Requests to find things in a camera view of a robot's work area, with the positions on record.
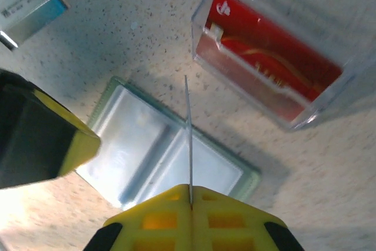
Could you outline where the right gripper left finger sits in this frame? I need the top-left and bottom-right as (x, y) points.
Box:
(83, 185), (192, 251)

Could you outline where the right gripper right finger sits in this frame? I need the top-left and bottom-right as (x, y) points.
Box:
(193, 186), (305, 251)

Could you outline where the green card holder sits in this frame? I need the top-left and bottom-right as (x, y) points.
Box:
(87, 76), (262, 208)

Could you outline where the thin pale credit card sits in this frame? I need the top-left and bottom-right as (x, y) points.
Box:
(184, 75), (194, 209)

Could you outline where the red credit card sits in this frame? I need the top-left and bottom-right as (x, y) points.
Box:
(195, 0), (344, 125)

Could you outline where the clear acrylic card box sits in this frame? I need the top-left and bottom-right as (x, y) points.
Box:
(190, 0), (376, 132)

